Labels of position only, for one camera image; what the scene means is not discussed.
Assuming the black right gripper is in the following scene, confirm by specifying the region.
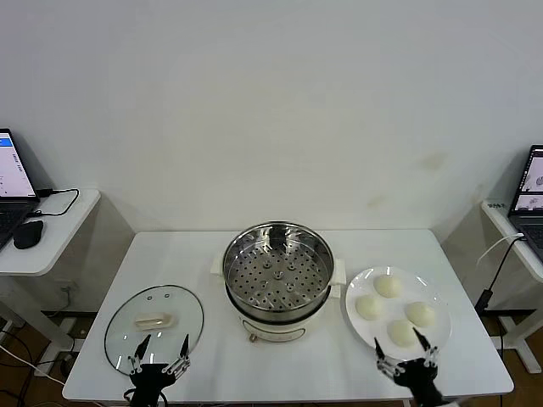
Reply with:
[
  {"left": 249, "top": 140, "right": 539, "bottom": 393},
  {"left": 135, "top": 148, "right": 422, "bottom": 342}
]
[{"left": 372, "top": 326, "right": 446, "bottom": 407}]

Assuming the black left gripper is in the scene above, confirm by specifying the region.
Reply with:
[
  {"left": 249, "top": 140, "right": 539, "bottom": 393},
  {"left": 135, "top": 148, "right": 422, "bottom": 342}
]
[{"left": 128, "top": 333, "right": 192, "bottom": 407}]

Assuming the white steamed baozi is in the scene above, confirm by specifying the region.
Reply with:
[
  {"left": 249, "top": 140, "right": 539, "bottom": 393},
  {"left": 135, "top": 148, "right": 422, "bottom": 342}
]
[
  {"left": 386, "top": 319, "right": 419, "bottom": 348},
  {"left": 355, "top": 295, "right": 385, "bottom": 321},
  {"left": 372, "top": 274, "right": 403, "bottom": 299},
  {"left": 404, "top": 301, "right": 437, "bottom": 328}
]

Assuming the glass lid with cream handle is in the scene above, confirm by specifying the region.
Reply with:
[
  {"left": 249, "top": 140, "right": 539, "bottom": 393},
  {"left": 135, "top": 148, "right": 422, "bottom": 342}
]
[{"left": 104, "top": 284, "right": 205, "bottom": 378}]

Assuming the stainless steel steamer basket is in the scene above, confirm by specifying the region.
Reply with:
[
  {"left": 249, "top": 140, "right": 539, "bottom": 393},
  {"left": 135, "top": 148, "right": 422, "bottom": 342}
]
[{"left": 210, "top": 220, "right": 348, "bottom": 318}]

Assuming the white round plate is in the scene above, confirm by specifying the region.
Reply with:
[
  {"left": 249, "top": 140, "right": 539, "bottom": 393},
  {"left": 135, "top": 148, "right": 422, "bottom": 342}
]
[{"left": 344, "top": 265, "right": 452, "bottom": 362}]

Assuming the cream electric cooker pot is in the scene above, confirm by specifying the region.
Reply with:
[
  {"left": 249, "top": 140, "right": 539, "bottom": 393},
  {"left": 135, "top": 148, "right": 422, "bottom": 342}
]
[{"left": 224, "top": 282, "right": 343, "bottom": 343}]

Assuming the white side table with mouse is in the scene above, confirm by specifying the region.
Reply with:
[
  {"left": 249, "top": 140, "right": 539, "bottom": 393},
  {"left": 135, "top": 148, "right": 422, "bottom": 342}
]
[{"left": 0, "top": 188, "right": 102, "bottom": 353}]

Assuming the white side table with label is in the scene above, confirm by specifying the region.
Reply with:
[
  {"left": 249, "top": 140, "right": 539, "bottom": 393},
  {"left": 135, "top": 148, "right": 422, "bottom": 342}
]
[{"left": 481, "top": 198, "right": 543, "bottom": 374}]

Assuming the black computer mouse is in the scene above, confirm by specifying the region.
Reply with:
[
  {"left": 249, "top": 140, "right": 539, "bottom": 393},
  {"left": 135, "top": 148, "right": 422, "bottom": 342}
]
[{"left": 12, "top": 219, "right": 45, "bottom": 250}]

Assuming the laptop with dark screen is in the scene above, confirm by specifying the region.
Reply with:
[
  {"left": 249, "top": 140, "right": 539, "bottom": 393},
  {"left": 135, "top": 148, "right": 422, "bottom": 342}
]
[{"left": 507, "top": 143, "right": 543, "bottom": 259}]

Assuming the laptop with white screen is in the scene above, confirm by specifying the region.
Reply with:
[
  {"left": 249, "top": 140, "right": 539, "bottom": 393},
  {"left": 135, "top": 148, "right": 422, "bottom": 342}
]
[{"left": 0, "top": 128, "right": 42, "bottom": 251}]

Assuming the black cable with adapter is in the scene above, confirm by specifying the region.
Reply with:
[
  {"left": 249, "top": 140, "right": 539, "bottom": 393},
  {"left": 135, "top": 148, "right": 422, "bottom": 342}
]
[{"left": 474, "top": 237, "right": 527, "bottom": 313}]

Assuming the white wall socket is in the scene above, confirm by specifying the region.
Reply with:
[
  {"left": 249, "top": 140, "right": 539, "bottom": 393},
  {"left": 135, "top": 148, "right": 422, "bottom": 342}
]
[{"left": 57, "top": 277, "right": 81, "bottom": 298}]

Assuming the white cable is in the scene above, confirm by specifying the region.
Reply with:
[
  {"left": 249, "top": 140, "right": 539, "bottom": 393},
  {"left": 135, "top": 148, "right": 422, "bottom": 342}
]
[{"left": 475, "top": 231, "right": 525, "bottom": 268}]

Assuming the black laptop charger cable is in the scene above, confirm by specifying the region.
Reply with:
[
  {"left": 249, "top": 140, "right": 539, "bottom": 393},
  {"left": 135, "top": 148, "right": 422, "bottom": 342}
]
[{"left": 31, "top": 187, "right": 81, "bottom": 220}]

